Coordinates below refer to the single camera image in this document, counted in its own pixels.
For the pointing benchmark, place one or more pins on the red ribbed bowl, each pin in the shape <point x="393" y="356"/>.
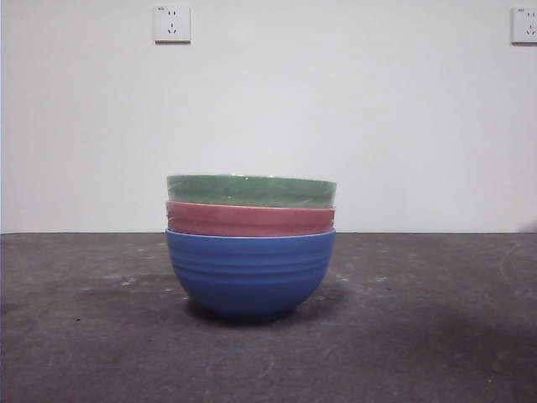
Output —
<point x="251" y="219"/>

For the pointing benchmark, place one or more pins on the blue ribbed bowl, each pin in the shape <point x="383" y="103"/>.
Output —
<point x="251" y="277"/>

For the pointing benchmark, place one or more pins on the green ribbed bowl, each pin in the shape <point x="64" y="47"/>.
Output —
<point x="251" y="191"/>

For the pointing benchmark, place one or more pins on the white wall socket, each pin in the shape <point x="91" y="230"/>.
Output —
<point x="172" y="24"/>
<point x="525" y="25"/>

